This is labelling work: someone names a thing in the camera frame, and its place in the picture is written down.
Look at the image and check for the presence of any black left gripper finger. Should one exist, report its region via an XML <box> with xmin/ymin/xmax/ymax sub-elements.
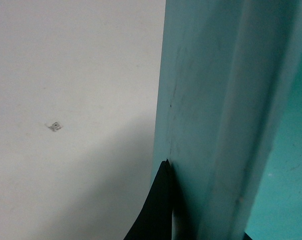
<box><xmin>124</xmin><ymin>160</ymin><xmax>173</xmax><ymax>240</ymax></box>

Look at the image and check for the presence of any teal plastic bin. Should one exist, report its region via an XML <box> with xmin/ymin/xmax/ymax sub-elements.
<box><xmin>153</xmin><ymin>0</ymin><xmax>302</xmax><ymax>240</ymax></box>

